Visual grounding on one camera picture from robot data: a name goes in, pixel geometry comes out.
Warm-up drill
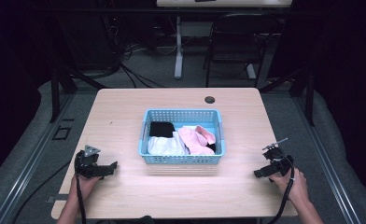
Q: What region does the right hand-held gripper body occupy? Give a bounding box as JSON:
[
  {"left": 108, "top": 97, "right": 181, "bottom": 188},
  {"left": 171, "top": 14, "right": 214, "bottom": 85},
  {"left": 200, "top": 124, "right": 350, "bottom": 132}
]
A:
[{"left": 261, "top": 137, "right": 295, "bottom": 177}]

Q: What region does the white desk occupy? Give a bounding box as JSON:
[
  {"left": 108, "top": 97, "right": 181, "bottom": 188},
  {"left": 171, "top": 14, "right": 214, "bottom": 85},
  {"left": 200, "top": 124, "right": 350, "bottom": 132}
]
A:
[{"left": 155, "top": 0, "right": 293, "bottom": 80}]

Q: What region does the black sock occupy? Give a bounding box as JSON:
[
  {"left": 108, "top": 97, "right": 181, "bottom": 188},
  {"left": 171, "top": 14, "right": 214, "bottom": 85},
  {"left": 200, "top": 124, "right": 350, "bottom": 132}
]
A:
[{"left": 148, "top": 120, "right": 176, "bottom": 139}]

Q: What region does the bundle of floor cables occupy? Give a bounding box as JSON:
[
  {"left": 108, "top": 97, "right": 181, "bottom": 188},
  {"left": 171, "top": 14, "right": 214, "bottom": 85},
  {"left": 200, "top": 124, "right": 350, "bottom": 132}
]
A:
[{"left": 100, "top": 12, "right": 179, "bottom": 90}]

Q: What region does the person's right hand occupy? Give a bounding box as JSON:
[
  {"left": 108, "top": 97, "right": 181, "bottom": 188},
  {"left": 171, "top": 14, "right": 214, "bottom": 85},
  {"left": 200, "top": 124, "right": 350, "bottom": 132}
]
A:
[{"left": 268, "top": 167, "right": 310, "bottom": 204}]

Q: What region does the person's left hand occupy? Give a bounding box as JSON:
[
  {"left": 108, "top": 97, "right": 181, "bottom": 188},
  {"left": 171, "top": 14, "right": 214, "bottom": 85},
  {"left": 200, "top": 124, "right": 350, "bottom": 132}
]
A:
[{"left": 74, "top": 174, "right": 104, "bottom": 197}]

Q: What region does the large pink sock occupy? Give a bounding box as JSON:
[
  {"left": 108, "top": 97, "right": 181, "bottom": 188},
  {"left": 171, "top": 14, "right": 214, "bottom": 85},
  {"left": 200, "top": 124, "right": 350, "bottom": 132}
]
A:
[{"left": 177, "top": 126, "right": 216, "bottom": 156}]

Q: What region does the person's dark clothing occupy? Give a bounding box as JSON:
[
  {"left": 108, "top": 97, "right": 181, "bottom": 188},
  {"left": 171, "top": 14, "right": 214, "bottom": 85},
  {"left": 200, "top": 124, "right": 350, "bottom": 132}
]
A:
[{"left": 95, "top": 215, "right": 157, "bottom": 224}]

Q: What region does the metal floor rail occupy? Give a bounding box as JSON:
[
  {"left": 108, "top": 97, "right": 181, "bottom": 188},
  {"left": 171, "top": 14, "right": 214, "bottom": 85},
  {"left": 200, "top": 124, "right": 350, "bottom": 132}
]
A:
[
  {"left": 291, "top": 92, "right": 363, "bottom": 224},
  {"left": 0, "top": 92, "right": 77, "bottom": 224}
]

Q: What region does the small pink sock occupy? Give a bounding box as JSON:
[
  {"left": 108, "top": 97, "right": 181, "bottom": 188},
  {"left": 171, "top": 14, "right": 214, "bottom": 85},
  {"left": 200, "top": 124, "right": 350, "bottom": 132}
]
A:
[{"left": 194, "top": 124, "right": 217, "bottom": 146}]

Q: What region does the right hand-held gripper cable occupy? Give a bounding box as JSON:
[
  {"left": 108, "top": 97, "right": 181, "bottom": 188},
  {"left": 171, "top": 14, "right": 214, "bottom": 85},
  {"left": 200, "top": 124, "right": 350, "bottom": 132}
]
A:
[{"left": 266, "top": 157, "right": 296, "bottom": 224}]

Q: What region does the light blue plastic basket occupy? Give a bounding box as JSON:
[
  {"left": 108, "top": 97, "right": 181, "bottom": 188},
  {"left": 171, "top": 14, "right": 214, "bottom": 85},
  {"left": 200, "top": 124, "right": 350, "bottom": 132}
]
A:
[{"left": 137, "top": 107, "right": 227, "bottom": 165}]

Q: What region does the hand-held gripper cable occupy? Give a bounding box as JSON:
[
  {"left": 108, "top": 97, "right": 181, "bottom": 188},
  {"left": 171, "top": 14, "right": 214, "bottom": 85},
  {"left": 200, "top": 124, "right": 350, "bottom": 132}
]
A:
[
  {"left": 266, "top": 157, "right": 296, "bottom": 224},
  {"left": 74, "top": 152, "right": 88, "bottom": 224}
]

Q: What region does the black metal stand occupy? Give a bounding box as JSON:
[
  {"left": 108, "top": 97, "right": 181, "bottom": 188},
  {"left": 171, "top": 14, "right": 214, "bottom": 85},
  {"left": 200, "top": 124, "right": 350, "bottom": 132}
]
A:
[
  {"left": 258, "top": 65, "right": 317, "bottom": 127},
  {"left": 48, "top": 64, "right": 108, "bottom": 124}
]

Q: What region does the white sock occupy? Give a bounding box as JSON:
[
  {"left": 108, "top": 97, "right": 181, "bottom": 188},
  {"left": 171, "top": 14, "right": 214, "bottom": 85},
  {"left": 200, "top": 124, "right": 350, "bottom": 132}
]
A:
[{"left": 147, "top": 134, "right": 190, "bottom": 156}]

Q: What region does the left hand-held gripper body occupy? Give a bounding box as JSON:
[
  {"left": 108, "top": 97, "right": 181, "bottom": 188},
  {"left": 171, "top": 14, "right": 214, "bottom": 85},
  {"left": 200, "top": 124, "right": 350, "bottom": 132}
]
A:
[{"left": 74, "top": 145, "right": 106, "bottom": 180}]

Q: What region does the left hand-held gripper cable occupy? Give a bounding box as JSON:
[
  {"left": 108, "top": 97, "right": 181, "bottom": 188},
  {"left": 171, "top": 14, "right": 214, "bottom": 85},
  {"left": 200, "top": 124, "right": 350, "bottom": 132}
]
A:
[{"left": 74, "top": 152, "right": 88, "bottom": 224}]

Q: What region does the black folding chair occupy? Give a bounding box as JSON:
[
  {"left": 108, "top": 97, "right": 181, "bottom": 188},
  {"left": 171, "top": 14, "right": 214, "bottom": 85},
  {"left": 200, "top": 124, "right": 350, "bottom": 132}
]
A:
[{"left": 202, "top": 12, "right": 281, "bottom": 89}]

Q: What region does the black floor cable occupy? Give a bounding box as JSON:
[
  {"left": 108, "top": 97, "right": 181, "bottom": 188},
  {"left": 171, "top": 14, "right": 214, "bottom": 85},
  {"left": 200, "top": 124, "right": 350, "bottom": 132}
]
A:
[{"left": 12, "top": 160, "right": 76, "bottom": 224}]

